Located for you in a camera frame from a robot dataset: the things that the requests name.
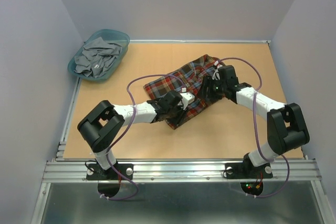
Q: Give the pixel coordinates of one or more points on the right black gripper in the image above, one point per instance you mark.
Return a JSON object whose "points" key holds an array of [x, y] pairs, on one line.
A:
{"points": [[207, 82]]}

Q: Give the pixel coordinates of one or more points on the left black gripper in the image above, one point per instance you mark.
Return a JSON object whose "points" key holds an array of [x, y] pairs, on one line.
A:
{"points": [[181, 114]]}

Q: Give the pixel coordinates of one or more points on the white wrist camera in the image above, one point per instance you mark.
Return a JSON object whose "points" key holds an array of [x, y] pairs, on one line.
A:
{"points": [[187, 98], [217, 67]]}

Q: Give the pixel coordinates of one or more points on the aluminium front rail frame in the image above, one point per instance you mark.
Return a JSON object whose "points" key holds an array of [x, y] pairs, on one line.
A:
{"points": [[186, 191]]}

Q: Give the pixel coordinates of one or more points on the teal plastic basket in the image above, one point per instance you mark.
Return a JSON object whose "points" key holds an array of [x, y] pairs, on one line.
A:
{"points": [[108, 35]]}

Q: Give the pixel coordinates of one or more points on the grey long sleeve shirt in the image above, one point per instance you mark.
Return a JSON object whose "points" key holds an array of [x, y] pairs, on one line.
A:
{"points": [[97, 58]]}

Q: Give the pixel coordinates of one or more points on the plaid long sleeve shirt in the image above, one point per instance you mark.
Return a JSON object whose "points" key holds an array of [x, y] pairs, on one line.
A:
{"points": [[189, 76]]}

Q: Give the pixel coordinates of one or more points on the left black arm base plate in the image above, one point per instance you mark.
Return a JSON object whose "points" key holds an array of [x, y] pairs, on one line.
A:
{"points": [[95, 172]]}

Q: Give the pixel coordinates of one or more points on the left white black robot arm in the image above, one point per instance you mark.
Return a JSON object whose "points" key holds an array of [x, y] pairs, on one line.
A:
{"points": [[100, 127]]}

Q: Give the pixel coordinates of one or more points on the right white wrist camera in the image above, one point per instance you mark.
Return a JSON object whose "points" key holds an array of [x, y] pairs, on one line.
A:
{"points": [[217, 67]]}

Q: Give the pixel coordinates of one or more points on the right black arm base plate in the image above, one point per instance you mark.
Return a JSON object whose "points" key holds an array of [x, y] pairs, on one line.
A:
{"points": [[243, 171]]}

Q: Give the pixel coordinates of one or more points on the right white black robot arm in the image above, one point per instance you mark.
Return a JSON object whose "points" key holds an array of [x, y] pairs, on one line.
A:
{"points": [[286, 127]]}

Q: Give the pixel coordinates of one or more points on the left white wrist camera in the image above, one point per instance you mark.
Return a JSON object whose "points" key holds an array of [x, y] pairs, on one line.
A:
{"points": [[187, 98]]}

